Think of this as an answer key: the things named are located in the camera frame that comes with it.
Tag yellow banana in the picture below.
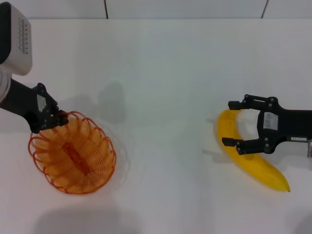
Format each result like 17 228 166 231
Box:
216 109 291 193

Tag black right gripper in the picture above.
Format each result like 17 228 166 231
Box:
221 94 312 156

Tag orange wire basket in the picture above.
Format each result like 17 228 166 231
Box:
28 111 117 195

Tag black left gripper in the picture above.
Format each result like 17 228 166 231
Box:
0 79 70 134

